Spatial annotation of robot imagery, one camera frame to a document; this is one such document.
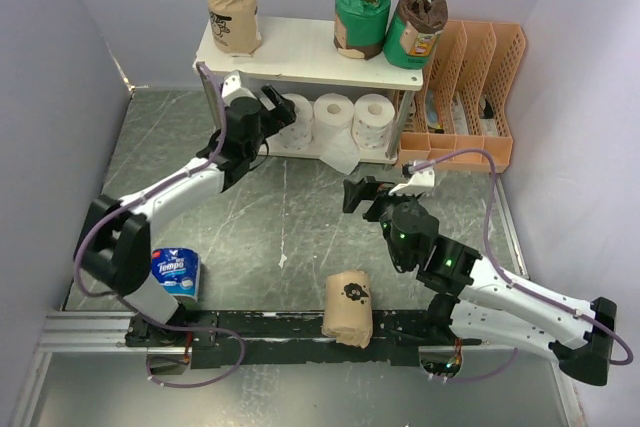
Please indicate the blue Tempo roll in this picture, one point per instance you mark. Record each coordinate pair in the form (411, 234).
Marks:
(178, 271)

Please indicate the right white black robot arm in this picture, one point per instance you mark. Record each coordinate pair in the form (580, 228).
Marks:
(476, 300)

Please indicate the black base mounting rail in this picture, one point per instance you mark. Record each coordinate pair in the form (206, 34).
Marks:
(291, 338)

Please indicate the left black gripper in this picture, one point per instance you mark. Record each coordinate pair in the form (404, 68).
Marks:
(283, 115)

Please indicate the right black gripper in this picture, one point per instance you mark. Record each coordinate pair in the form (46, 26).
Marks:
(368, 188)

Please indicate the beige roll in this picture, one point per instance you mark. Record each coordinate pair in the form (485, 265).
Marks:
(234, 26)

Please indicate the white roll pink dots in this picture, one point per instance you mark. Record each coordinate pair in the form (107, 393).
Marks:
(372, 120)
(299, 134)

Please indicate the white two-tier shelf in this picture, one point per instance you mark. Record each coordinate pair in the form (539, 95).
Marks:
(302, 51)

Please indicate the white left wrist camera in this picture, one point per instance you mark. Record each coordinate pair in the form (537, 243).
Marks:
(232, 87)

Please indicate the beige roll cloud print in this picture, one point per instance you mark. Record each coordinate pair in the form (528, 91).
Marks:
(348, 317)

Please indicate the green brown roll orange label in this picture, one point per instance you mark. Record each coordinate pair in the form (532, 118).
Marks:
(414, 32)

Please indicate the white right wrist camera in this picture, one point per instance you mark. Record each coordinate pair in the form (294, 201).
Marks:
(419, 178)

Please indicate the aluminium frame rail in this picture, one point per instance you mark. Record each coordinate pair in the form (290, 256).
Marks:
(104, 332)

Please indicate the orange plastic file organizer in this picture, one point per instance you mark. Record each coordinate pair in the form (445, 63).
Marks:
(466, 85)

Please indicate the plain white toilet roll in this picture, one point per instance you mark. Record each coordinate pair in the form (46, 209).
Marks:
(333, 118)

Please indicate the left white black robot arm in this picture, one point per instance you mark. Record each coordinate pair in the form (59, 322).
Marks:
(115, 243)

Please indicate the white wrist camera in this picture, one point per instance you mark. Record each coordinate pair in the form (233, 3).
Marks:
(419, 178)
(232, 87)

